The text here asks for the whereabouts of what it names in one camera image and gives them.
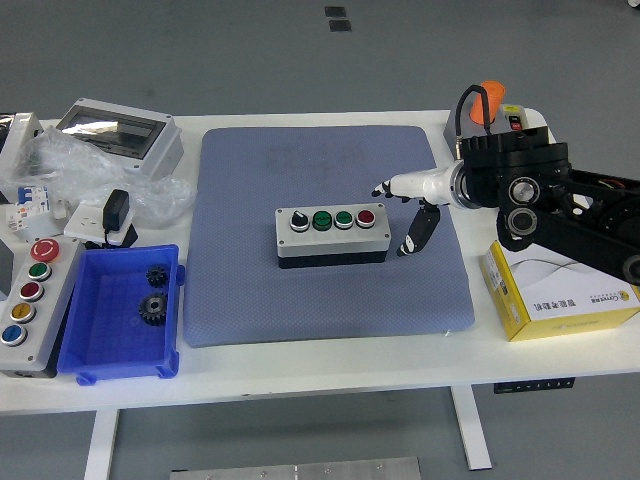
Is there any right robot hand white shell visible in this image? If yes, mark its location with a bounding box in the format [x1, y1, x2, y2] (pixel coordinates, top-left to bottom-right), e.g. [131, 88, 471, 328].
[370, 167, 454, 258]

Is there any grey four-button control box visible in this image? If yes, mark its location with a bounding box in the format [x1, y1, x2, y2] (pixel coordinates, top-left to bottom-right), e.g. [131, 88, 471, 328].
[274, 202, 392, 271]

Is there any grey five-button control box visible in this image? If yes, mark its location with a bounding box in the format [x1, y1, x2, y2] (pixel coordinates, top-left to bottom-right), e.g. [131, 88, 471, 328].
[0, 237, 86, 380]

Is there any orange cylinder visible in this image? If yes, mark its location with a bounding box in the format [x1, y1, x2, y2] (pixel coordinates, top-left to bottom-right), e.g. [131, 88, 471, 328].
[469, 80, 507, 126]

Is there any yellow white cardboard box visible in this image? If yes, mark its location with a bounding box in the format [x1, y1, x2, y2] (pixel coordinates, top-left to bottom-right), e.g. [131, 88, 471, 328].
[480, 238, 640, 343]

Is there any grey-blue padded mat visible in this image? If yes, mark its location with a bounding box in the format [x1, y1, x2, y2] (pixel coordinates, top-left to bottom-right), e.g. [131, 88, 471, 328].
[182, 124, 476, 349]

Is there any black table control panel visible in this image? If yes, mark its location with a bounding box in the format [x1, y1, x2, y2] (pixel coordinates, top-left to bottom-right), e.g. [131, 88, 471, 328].
[493, 378, 576, 395]

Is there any white table leg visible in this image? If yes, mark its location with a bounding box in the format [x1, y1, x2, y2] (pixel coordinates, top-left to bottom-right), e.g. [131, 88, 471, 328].
[448, 384, 494, 471]
[83, 408, 121, 480]

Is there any large black bevel gear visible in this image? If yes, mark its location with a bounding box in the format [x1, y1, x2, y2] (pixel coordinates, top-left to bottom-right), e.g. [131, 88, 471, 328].
[137, 292, 169, 327]

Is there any black power adapter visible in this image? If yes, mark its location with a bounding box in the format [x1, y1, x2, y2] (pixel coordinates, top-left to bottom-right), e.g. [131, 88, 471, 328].
[102, 188, 131, 234]

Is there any white power socket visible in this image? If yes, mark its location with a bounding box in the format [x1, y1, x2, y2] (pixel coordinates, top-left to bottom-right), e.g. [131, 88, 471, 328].
[63, 199, 136, 247]

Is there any clear plastic bag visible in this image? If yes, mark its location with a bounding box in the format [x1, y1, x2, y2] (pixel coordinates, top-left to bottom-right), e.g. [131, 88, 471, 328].
[0, 124, 196, 231]

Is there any blue plastic bin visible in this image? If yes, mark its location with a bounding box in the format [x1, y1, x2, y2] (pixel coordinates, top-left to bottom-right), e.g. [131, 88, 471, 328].
[56, 243, 187, 386]

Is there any white blue circuit breaker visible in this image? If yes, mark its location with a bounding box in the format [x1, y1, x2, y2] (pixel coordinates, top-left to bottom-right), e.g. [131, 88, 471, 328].
[4, 183, 55, 234]

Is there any grey switch box base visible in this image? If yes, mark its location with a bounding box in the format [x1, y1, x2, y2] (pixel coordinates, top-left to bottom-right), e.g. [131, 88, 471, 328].
[443, 102, 532, 164]

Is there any grey enclosure with clear lid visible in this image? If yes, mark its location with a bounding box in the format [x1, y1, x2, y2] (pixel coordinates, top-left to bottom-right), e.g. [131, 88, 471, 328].
[54, 97, 185, 182]

